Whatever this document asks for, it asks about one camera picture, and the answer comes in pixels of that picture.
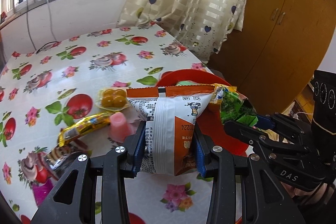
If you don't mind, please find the green snack bag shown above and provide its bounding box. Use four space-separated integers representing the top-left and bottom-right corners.
220 89 258 127

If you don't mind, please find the white orange snack bag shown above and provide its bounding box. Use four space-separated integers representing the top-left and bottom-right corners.
127 85 214 176

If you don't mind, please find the person's right hand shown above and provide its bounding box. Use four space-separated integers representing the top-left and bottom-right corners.
281 182 335 205

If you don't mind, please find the red plastic basket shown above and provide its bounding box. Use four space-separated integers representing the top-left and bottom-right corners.
156 69 248 156

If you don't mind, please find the purple snack packet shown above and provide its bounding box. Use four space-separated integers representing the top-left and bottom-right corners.
31 178 54 207

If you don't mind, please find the yellow orange snack bag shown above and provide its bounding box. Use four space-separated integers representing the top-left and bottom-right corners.
210 84 238 105

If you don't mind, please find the dark cookie packet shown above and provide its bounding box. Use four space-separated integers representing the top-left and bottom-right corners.
42 140 88 181

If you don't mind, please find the clear green-label cookie pack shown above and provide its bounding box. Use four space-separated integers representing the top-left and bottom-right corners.
175 80 199 86

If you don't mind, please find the yellow foil snack bar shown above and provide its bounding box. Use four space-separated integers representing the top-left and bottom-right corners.
58 113 110 147

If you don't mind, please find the pink jelly cup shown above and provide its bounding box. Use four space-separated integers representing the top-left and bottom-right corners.
109 112 134 143

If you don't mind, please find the wooden wardrobe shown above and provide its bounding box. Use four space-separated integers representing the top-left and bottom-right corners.
210 0 335 114

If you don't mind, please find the yellow fruit balls packet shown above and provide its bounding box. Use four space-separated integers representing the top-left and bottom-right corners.
95 87 130 112

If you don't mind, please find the floral fruit print tablecloth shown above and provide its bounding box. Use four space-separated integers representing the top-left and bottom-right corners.
1 25 213 223

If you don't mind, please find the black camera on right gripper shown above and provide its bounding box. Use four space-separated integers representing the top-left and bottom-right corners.
311 70 335 162

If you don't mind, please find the black cable on wall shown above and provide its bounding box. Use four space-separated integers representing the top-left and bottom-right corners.
25 0 63 54

